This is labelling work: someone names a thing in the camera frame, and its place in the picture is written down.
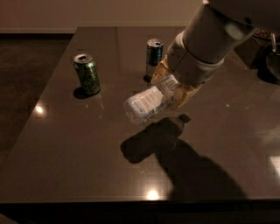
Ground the green soda can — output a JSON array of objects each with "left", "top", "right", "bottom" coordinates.
[{"left": 73, "top": 53, "right": 101, "bottom": 95}]

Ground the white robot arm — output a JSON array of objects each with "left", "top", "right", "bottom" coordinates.
[{"left": 152, "top": 0, "right": 280, "bottom": 109}]

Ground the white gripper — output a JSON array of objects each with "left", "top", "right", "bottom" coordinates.
[{"left": 151, "top": 32, "right": 224, "bottom": 110}]

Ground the blue label plastic water bottle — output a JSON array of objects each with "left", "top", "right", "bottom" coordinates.
[{"left": 124, "top": 75, "right": 178, "bottom": 125}]

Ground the glass jar of nuts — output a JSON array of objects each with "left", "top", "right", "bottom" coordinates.
[{"left": 253, "top": 30, "right": 274, "bottom": 44}]

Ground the blue silver energy drink can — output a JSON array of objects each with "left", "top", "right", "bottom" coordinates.
[{"left": 144, "top": 38, "right": 164, "bottom": 82}]

